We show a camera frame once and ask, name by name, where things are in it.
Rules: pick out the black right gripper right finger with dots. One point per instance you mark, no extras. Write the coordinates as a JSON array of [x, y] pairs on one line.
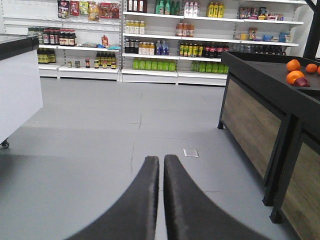
[[191, 215]]

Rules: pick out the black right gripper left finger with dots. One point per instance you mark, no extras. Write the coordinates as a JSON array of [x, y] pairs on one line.
[[134, 215]]

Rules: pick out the black wooden produce stand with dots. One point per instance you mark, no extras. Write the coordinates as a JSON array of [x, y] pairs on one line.
[[277, 126]]

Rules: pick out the white chest freezer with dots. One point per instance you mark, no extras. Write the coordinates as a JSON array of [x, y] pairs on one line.
[[20, 85]]

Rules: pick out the orange fruit front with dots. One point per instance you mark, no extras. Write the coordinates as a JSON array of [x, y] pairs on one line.
[[293, 75]]

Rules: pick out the orange fruit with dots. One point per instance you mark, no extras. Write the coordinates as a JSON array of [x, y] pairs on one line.
[[311, 68], [293, 65], [293, 75]]

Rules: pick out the purple sweet potato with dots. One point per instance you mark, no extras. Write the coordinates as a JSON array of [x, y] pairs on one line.
[[301, 82]]

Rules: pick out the white supermarket shelf unit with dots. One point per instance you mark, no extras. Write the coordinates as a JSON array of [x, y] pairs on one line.
[[150, 41]]

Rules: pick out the orange fruit back left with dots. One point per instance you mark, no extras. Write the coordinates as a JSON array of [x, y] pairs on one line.
[[293, 65]]

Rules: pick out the orange fruit back right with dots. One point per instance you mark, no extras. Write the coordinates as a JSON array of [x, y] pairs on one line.
[[311, 68]]

